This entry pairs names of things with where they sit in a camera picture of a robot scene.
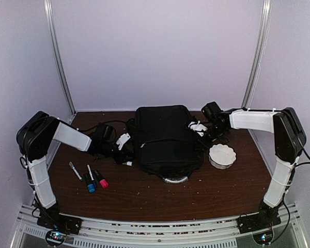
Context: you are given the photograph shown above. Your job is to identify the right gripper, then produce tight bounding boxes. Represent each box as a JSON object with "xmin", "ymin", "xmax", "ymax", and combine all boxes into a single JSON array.
[{"xmin": 193, "ymin": 123, "xmax": 227, "ymax": 152}]

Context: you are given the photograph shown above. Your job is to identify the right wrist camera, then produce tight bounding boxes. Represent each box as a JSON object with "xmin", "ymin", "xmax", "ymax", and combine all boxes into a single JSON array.
[{"xmin": 201, "ymin": 101, "xmax": 222, "ymax": 122}]

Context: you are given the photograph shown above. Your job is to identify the right aluminium frame post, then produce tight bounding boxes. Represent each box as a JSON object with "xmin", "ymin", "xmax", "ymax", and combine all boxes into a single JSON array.
[{"xmin": 241, "ymin": 0, "xmax": 272, "ymax": 108}]

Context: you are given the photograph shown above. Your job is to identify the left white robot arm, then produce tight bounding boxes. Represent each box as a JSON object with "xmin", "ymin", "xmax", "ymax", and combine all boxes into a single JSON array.
[{"xmin": 16, "ymin": 111, "xmax": 134, "ymax": 229}]

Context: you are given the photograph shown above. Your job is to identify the blue tipped white marker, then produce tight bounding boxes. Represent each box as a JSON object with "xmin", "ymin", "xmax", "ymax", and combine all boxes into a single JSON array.
[{"xmin": 87, "ymin": 164, "xmax": 98, "ymax": 189}]

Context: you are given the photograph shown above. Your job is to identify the black blue highlighter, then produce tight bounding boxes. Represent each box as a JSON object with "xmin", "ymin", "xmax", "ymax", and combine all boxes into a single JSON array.
[{"xmin": 83, "ymin": 173, "xmax": 95, "ymax": 193}]

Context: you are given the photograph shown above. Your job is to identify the green white glue stick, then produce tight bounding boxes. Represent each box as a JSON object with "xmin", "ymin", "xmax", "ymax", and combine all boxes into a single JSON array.
[{"xmin": 123, "ymin": 161, "xmax": 133, "ymax": 166}]

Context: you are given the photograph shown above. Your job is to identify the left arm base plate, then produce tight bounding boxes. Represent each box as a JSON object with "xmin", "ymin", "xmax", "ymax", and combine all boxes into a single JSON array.
[{"xmin": 37, "ymin": 215, "xmax": 82, "ymax": 235}]

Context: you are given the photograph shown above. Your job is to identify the aluminium frame post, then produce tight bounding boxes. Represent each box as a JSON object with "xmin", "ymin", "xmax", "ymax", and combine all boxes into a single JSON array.
[
  {"xmin": 43, "ymin": 0, "xmax": 76, "ymax": 115},
  {"xmin": 241, "ymin": 0, "xmax": 272, "ymax": 108}
]

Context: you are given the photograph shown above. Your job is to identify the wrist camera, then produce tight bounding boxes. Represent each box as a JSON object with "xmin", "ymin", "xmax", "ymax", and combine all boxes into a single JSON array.
[
  {"xmin": 92, "ymin": 124, "xmax": 117, "ymax": 145},
  {"xmin": 201, "ymin": 101, "xmax": 222, "ymax": 122}
]

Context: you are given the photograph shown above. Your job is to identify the black student backpack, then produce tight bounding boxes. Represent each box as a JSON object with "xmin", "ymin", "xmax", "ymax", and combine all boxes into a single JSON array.
[{"xmin": 128, "ymin": 105, "xmax": 204, "ymax": 184}]

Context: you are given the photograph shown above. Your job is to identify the left aluminium frame post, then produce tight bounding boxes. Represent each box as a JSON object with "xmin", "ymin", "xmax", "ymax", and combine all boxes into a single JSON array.
[{"xmin": 43, "ymin": 0, "xmax": 76, "ymax": 115}]

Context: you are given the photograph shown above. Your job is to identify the black pink highlighter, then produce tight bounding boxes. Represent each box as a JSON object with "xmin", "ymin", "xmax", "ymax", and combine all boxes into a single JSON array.
[{"xmin": 93, "ymin": 169, "xmax": 109, "ymax": 189}]

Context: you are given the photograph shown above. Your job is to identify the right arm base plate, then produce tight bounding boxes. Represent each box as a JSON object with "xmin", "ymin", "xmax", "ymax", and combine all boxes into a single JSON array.
[{"xmin": 237, "ymin": 213, "xmax": 281, "ymax": 234}]

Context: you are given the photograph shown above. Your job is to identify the front aluminium rail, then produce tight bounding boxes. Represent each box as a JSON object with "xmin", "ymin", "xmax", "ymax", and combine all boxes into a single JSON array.
[{"xmin": 10, "ymin": 203, "xmax": 309, "ymax": 248}]

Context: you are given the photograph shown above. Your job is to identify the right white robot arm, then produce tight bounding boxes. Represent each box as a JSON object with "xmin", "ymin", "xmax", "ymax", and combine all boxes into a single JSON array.
[{"xmin": 188, "ymin": 102, "xmax": 307, "ymax": 228}]

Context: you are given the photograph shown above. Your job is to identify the white fluted ceramic bowl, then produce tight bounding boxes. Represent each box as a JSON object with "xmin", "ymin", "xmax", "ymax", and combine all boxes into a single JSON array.
[{"xmin": 208, "ymin": 144, "xmax": 237, "ymax": 170}]

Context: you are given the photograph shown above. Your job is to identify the green tipped white marker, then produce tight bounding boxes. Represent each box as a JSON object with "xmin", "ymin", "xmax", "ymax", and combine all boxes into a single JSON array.
[{"xmin": 69, "ymin": 162, "xmax": 83, "ymax": 181}]

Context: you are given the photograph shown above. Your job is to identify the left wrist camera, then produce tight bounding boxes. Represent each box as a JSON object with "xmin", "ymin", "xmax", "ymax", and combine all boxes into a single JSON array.
[{"xmin": 92, "ymin": 124, "xmax": 117, "ymax": 145}]

